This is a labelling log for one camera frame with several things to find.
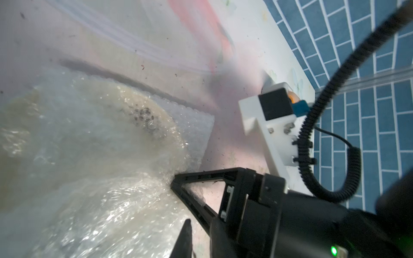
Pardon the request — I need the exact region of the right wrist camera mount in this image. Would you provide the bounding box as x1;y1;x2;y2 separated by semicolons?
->
239;82;311;196

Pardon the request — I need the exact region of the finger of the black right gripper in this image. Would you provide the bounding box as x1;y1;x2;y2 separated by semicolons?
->
171;168;240;234

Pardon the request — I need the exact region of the clear bubble wrap sheet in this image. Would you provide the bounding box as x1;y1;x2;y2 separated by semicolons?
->
1;68;215;258

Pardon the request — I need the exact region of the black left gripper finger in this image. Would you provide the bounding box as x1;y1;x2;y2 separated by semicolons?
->
170;219;193;258

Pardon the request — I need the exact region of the black coiled cable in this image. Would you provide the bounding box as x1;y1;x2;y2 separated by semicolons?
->
291;0;413;204

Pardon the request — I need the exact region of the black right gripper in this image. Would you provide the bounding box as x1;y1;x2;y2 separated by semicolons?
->
209;171;413;258

